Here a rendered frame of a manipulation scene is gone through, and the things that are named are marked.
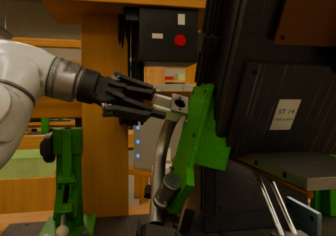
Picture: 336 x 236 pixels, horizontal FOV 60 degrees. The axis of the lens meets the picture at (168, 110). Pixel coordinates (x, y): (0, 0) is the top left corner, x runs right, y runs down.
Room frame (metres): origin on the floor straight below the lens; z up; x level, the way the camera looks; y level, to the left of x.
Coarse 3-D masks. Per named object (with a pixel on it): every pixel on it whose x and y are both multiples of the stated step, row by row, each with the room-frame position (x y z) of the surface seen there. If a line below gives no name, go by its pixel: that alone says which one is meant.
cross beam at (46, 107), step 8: (168, 96) 1.02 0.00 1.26; (40, 104) 0.94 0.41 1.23; (48, 104) 0.94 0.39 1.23; (56, 104) 0.95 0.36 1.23; (64, 104) 0.95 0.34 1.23; (72, 104) 0.96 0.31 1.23; (80, 104) 0.96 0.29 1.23; (152, 104) 1.01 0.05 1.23; (32, 112) 0.94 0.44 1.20; (40, 112) 0.94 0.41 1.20; (48, 112) 0.94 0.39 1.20; (56, 112) 0.95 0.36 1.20; (64, 112) 0.95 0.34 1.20; (72, 112) 0.96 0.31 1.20; (80, 112) 0.96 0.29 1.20
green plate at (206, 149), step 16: (192, 96) 0.65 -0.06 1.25; (208, 96) 0.56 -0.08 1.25; (192, 112) 0.62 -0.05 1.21; (208, 112) 0.57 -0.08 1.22; (192, 128) 0.59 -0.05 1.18; (208, 128) 0.57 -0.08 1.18; (192, 144) 0.56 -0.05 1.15; (208, 144) 0.57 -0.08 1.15; (224, 144) 0.58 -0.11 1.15; (176, 160) 0.64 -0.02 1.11; (192, 160) 0.55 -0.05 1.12; (208, 160) 0.57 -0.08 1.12; (224, 160) 0.58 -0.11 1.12
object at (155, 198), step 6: (168, 174) 0.56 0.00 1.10; (174, 174) 0.56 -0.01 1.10; (162, 180) 0.55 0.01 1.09; (168, 180) 0.55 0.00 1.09; (174, 180) 0.55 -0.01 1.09; (180, 180) 0.56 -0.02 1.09; (162, 186) 0.55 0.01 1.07; (168, 186) 0.54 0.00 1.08; (174, 186) 0.54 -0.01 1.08; (180, 186) 0.55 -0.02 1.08; (156, 192) 0.59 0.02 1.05; (162, 192) 0.56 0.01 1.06; (168, 192) 0.55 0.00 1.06; (174, 192) 0.55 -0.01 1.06; (156, 198) 0.58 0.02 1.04; (162, 198) 0.56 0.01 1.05; (168, 198) 0.56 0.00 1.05; (156, 204) 0.58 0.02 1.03; (162, 204) 0.57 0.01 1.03; (168, 204) 0.58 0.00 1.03
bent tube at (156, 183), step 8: (176, 96) 0.68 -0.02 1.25; (184, 96) 0.69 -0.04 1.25; (176, 104) 0.69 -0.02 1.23; (184, 104) 0.67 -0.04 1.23; (176, 112) 0.65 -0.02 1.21; (184, 112) 0.65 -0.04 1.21; (168, 120) 0.69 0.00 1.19; (168, 128) 0.71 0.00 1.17; (160, 136) 0.72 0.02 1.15; (168, 136) 0.72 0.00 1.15; (160, 144) 0.72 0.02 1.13; (168, 144) 0.73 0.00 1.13; (160, 152) 0.71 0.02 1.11; (160, 160) 0.70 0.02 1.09; (160, 168) 0.68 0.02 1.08; (152, 176) 0.67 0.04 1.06; (160, 176) 0.66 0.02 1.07; (152, 184) 0.65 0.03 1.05; (160, 184) 0.65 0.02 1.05; (152, 192) 0.64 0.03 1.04; (152, 200) 0.62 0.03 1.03; (152, 208) 0.60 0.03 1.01; (152, 216) 0.59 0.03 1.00; (160, 216) 0.59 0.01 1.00; (160, 224) 0.60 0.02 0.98
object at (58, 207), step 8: (72, 176) 0.72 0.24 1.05; (64, 184) 0.71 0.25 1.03; (72, 184) 0.72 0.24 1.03; (56, 192) 0.72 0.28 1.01; (64, 192) 0.70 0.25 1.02; (72, 192) 0.72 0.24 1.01; (56, 200) 0.71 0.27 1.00; (64, 200) 0.69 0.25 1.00; (72, 200) 0.71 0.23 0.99; (56, 208) 0.66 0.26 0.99; (64, 208) 0.67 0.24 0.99; (72, 208) 0.68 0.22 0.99; (56, 216) 0.67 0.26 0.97; (72, 216) 0.68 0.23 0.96
